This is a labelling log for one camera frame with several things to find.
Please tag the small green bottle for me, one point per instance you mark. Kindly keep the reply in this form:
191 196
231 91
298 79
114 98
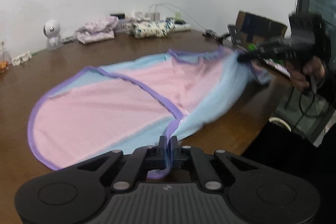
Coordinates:
177 16

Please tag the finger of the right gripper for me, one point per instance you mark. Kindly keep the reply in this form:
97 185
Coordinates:
268 46
258 55

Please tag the white round robot toy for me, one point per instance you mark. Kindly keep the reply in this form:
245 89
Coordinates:
51 30

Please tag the black charger block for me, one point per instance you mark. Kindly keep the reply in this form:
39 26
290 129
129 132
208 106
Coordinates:
120 16

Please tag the white charger adapters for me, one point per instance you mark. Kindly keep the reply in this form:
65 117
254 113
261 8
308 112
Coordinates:
154 16

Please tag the pink blue garment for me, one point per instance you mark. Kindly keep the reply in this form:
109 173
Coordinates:
129 105

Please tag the white tin box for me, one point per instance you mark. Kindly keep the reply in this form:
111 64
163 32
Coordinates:
124 25

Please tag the grey wireless charger stand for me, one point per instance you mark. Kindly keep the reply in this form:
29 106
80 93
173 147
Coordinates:
235 35

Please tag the green plastic object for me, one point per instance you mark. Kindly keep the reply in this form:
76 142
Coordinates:
251 47

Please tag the dark green tissue box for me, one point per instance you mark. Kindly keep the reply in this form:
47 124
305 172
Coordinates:
139 16

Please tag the black smartphone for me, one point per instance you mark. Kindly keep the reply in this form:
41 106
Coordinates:
275 67

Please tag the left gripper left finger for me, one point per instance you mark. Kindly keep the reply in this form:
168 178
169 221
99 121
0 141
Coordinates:
80 192

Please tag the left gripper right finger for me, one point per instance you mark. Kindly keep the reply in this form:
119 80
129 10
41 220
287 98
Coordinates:
226 188

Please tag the clear box of oranges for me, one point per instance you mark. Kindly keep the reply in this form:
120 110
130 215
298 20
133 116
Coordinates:
5 59

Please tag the person right hand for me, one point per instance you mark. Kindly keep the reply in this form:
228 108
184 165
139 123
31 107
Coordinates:
314 67

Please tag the cream teal floral garment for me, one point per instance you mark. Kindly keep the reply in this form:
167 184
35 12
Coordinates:
152 29

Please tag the white small power strip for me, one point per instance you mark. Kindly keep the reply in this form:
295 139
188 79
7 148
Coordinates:
24 57

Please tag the pink floral folded garment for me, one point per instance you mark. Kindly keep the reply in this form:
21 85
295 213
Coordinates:
97 30

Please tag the brown cardboard box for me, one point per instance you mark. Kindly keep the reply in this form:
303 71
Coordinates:
256 29

